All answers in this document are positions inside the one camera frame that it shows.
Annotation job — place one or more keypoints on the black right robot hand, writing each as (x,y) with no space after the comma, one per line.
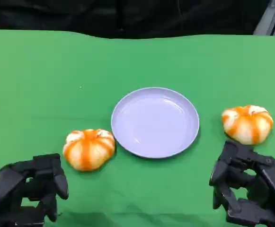
(269,179)

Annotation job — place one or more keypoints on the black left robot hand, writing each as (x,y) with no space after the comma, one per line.
(7,189)

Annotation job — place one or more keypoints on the orange and white bread roll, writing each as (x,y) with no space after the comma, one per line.
(247,125)
(88,150)

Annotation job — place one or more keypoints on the lilac plate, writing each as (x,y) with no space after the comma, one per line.
(155,123)

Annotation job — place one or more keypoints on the black backdrop curtain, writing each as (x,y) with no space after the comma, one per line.
(127,16)

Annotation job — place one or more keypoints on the grey metal frame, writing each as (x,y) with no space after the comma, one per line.
(273,19)

